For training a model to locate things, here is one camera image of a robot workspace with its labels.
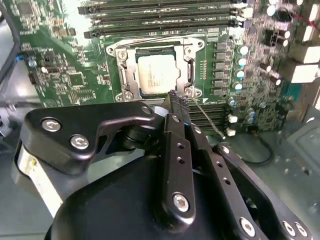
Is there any metal socket locking lever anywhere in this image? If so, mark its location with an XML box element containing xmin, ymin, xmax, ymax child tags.
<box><xmin>109</xmin><ymin>36</ymin><xmax>205</xmax><ymax>51</ymax></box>
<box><xmin>191</xmin><ymin>97</ymin><xmax>226</xmax><ymax>140</ymax></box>

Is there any silver square CPU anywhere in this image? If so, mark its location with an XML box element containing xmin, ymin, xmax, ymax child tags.
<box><xmin>134</xmin><ymin>48</ymin><xmax>182</xmax><ymax>97</ymax></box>

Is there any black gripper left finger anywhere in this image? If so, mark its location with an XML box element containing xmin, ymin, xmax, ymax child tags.
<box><xmin>11</xmin><ymin>90</ymin><xmax>198</xmax><ymax>226</ymax></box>

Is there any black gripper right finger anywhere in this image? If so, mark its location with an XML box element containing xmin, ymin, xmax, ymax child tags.
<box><xmin>178</xmin><ymin>97</ymin><xmax>314</xmax><ymax>240</ymax></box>

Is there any metal socket cover frame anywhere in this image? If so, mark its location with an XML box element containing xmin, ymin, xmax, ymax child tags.
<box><xmin>115</xmin><ymin>44</ymin><xmax>197</xmax><ymax>97</ymax></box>

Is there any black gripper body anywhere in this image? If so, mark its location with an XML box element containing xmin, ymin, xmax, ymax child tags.
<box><xmin>44</xmin><ymin>119</ymin><xmax>236</xmax><ymax>240</ymax></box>

